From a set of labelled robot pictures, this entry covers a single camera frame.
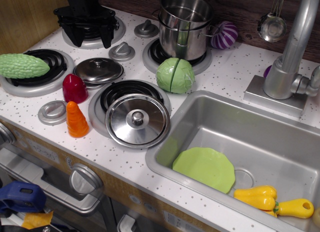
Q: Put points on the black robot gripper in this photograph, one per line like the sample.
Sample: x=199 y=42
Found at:
x=86 y=13

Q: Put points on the small steel pot lid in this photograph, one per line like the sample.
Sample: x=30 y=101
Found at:
x=98 y=70

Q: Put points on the back left stove burner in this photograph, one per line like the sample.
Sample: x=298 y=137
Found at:
x=92 y=44

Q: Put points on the stove burner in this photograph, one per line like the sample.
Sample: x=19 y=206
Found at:
x=92 y=44
x=109 y=93
x=153 y=55
x=61 y=65

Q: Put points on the silver knob under lid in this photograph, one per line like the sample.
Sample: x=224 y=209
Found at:
x=92 y=86

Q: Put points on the back right stove burner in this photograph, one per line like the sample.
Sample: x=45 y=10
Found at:
x=153 y=55

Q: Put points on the front left stove burner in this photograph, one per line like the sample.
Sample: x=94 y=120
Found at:
x=61 y=65

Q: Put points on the front right stove burner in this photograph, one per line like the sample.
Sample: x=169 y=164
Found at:
x=109 y=93

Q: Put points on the large steel pot lid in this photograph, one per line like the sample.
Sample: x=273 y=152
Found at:
x=137 y=121

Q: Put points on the silver knob centre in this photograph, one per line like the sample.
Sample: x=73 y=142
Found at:
x=122 y=52

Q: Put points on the silver knob back top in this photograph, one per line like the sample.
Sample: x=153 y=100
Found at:
x=146 y=30

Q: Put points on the red toy pepper piece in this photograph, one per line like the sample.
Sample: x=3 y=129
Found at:
x=74 y=89

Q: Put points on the large steel pot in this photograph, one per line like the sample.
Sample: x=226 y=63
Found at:
x=187 y=44

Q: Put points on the green toy bitter gourd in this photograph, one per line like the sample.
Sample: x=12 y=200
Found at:
x=22 y=66

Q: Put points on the silver knob front left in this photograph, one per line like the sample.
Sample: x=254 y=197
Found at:
x=53 y=113

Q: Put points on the green toy cabbage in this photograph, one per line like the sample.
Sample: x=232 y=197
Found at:
x=175 y=75

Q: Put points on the small steel inner pot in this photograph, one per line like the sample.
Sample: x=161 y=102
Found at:
x=185 y=14

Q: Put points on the orange toy carrot piece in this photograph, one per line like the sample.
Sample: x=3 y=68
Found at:
x=76 y=122

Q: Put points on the purple striped toy onion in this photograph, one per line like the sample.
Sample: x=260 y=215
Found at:
x=224 y=35

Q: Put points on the silver oven dial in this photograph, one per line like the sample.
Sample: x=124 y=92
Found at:
x=84 y=180

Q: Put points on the hanging steel measuring spoon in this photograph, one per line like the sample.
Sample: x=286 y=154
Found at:
x=272 y=27

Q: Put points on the blue clamp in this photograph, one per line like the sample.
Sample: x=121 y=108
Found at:
x=21 y=196

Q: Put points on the purple toy behind faucet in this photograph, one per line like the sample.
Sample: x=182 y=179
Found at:
x=266 y=72

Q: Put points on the green plastic plate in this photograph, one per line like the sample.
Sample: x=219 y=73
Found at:
x=206 y=166

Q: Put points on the yellow tape piece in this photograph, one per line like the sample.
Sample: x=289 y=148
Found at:
x=34 y=220

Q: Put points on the silver toy faucet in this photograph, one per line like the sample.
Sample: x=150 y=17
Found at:
x=284 y=89

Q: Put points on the yellow toy bell pepper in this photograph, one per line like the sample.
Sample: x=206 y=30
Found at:
x=263 y=197

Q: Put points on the silver oven door handle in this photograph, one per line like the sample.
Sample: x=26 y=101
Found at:
x=26 y=171

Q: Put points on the yellow toy handle piece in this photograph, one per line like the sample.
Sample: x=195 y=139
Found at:
x=300 y=208

